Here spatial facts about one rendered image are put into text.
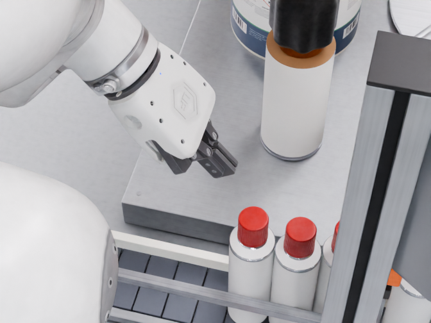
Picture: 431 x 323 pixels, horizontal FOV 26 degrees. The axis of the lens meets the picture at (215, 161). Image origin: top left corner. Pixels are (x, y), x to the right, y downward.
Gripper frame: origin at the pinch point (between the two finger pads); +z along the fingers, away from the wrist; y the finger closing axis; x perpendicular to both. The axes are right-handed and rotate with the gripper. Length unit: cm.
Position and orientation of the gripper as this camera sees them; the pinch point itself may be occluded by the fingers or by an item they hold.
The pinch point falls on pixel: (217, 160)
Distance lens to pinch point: 105.3
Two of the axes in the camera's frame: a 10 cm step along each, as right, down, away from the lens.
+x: -7.6, 1.9, 6.2
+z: 5.9, 6.1, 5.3
